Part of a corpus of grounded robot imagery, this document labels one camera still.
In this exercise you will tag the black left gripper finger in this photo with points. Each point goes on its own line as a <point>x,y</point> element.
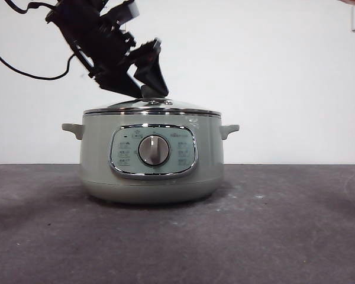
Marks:
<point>154,77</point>
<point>121,83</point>

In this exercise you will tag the glass lid with green knob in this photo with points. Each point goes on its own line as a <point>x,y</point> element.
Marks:
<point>121,107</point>

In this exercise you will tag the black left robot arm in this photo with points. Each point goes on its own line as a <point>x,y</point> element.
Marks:
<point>80,26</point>

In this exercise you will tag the pale green electric cooking pot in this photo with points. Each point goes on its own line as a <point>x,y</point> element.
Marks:
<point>100,154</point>

